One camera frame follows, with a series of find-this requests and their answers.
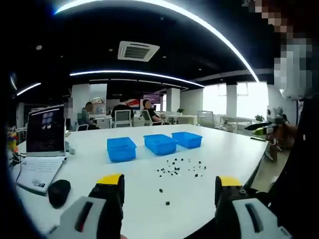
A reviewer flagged person's right hand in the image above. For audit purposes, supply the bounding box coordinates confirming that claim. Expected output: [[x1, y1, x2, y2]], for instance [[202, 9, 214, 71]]
[[269, 123, 299, 150]]

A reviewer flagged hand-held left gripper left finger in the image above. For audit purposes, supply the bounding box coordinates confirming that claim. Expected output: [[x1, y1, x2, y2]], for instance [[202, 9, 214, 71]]
[[48, 173, 125, 239]]

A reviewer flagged long curved ceiling light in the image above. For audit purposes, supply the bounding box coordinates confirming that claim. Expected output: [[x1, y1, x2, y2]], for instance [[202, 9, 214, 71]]
[[54, 0, 260, 83]]

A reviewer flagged ceiling air vent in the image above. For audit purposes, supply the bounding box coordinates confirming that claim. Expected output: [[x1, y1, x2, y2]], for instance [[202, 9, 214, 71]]
[[117, 41, 160, 62]]

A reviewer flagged short ceiling light strip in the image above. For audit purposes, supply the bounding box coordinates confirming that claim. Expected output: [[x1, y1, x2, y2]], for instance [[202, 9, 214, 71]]
[[16, 82, 42, 97]]

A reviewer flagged white laptop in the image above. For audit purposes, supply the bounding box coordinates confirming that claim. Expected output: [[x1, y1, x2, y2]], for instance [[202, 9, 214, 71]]
[[15, 104, 68, 194]]

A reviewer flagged person's dark clothing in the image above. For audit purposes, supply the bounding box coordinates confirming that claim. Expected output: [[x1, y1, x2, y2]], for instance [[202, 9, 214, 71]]
[[270, 94, 319, 239]]

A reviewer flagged purple wall screen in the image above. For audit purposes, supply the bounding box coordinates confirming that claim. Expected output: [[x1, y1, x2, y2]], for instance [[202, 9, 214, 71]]
[[143, 93, 160, 104]]

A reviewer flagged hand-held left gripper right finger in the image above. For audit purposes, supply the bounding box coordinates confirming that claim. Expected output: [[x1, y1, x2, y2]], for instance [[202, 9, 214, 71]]
[[214, 175, 294, 239]]

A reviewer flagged black computer mouse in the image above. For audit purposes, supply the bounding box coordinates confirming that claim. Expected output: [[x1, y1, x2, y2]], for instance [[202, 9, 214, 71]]
[[48, 179, 71, 209]]

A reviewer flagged white office chair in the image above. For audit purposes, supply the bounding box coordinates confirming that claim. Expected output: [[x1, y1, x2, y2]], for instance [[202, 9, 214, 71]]
[[114, 110, 133, 128]]

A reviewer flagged blue plastic bin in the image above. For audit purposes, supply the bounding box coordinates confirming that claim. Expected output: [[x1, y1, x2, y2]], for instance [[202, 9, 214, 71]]
[[171, 131, 203, 149], [143, 134, 178, 156], [107, 136, 137, 163]]

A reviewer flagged group of resistors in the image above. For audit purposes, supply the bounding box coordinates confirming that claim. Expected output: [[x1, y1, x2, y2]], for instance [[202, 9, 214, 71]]
[[154, 155, 208, 206]]

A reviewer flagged white chest-worn device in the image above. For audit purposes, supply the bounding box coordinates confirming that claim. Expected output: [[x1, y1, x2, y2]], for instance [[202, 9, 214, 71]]
[[280, 88, 306, 101]]

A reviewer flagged curved ceiling light strip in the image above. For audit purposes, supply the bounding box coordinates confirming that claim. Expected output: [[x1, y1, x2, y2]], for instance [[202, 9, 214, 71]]
[[69, 70, 205, 88]]

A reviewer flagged grey crumpled object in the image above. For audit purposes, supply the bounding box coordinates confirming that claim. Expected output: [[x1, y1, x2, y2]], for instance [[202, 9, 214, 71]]
[[65, 141, 76, 155]]

